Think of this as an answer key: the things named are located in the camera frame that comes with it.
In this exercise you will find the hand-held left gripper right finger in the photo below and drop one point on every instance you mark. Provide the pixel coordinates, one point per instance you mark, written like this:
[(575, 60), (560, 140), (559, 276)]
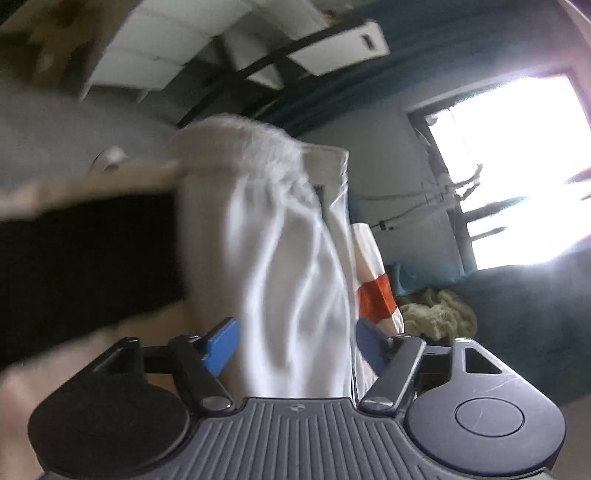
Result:
[(374, 346)]

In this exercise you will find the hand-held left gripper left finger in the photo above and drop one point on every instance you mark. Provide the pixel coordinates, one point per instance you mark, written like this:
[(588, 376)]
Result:
[(221, 346)]

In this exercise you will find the white sweatpants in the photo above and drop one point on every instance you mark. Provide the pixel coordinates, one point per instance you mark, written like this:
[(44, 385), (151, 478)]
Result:
[(277, 258)]

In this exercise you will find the yellow-green fuzzy blanket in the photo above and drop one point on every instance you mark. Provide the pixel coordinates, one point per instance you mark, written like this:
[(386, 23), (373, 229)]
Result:
[(438, 314)]

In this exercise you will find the garment steamer stand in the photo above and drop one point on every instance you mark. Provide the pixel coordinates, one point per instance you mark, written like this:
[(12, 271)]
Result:
[(443, 194)]

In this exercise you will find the orange black striped blanket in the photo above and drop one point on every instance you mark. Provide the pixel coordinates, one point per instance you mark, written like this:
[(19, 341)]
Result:
[(69, 258)]

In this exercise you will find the window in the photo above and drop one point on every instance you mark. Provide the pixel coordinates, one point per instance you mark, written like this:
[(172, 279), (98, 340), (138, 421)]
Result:
[(521, 170)]

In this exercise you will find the white black chair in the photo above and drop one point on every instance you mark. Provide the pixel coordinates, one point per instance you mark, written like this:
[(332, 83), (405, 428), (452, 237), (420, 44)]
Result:
[(323, 50)]

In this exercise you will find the white dressing table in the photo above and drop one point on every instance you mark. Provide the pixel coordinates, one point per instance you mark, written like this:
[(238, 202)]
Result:
[(166, 46)]

